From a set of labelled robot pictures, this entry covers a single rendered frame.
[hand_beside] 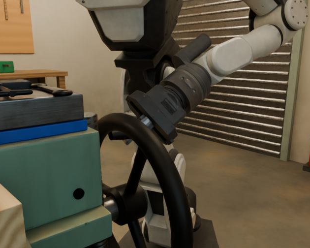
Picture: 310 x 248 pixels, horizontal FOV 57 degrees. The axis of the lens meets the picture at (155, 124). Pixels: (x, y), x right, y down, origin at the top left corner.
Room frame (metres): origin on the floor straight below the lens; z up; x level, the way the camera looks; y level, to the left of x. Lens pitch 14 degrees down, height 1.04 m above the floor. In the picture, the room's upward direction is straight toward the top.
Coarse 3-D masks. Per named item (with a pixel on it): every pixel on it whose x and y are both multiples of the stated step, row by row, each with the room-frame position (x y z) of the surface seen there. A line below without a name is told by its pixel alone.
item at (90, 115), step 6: (84, 114) 0.33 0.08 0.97; (90, 114) 0.33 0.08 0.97; (96, 114) 0.34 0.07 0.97; (90, 120) 0.32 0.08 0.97; (96, 120) 0.33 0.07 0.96; (90, 126) 0.33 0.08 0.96; (96, 126) 0.33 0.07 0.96; (102, 186) 0.34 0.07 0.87; (102, 192) 0.34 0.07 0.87; (102, 198) 0.34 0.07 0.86; (102, 204) 0.34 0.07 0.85; (102, 240) 0.34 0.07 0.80; (90, 246) 0.35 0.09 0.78; (96, 246) 0.34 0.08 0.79; (102, 246) 0.34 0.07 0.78
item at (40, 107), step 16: (0, 80) 0.36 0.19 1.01; (16, 80) 0.36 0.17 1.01; (16, 96) 0.28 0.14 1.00; (32, 96) 0.28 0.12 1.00; (48, 96) 0.28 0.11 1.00; (64, 96) 0.29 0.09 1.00; (80, 96) 0.30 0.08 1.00; (0, 112) 0.25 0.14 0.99; (16, 112) 0.26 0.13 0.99; (32, 112) 0.27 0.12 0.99; (48, 112) 0.28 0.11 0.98; (64, 112) 0.29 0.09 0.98; (80, 112) 0.30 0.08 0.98; (0, 128) 0.25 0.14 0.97; (16, 128) 0.26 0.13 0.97; (32, 128) 0.27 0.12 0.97; (48, 128) 0.28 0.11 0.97; (64, 128) 0.29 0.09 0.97; (80, 128) 0.30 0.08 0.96; (0, 144) 0.25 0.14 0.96
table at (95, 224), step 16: (96, 208) 0.29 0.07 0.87; (48, 224) 0.26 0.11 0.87; (64, 224) 0.26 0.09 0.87; (80, 224) 0.26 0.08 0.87; (96, 224) 0.27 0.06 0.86; (32, 240) 0.24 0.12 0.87; (48, 240) 0.24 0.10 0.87; (64, 240) 0.25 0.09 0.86; (80, 240) 0.26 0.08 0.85; (96, 240) 0.27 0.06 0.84
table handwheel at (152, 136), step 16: (112, 128) 0.42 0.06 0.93; (128, 128) 0.38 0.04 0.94; (144, 128) 0.37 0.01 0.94; (144, 144) 0.35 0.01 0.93; (160, 144) 0.35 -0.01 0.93; (144, 160) 0.37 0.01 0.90; (160, 160) 0.33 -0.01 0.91; (160, 176) 0.32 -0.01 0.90; (176, 176) 0.32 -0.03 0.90; (112, 192) 0.40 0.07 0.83; (128, 192) 0.40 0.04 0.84; (144, 192) 0.41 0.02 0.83; (176, 192) 0.31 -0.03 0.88; (112, 208) 0.38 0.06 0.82; (128, 208) 0.38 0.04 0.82; (144, 208) 0.40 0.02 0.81; (176, 208) 0.31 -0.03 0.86; (128, 224) 0.39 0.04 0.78; (176, 224) 0.30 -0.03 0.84; (192, 224) 0.31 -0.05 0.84; (112, 240) 0.46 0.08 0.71; (144, 240) 0.39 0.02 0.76; (176, 240) 0.30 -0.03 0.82; (192, 240) 0.30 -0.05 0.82
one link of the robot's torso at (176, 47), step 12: (168, 48) 0.96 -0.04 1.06; (180, 48) 1.11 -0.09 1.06; (120, 60) 0.88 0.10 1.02; (132, 60) 0.86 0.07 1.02; (144, 60) 0.85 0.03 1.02; (156, 60) 0.86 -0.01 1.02; (168, 60) 1.00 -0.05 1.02; (132, 72) 0.89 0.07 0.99; (144, 72) 0.87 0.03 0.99; (132, 84) 0.91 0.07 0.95; (144, 84) 0.89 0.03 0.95
